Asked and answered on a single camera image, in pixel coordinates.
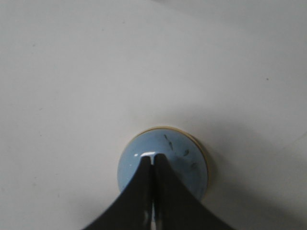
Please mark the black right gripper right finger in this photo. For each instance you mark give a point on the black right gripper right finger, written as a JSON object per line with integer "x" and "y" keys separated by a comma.
{"x": 175, "y": 208}

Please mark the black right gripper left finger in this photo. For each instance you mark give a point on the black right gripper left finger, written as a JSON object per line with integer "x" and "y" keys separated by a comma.
{"x": 132, "y": 210}

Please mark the blue dome call bell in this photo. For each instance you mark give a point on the blue dome call bell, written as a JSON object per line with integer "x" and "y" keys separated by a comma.
{"x": 182, "y": 150}

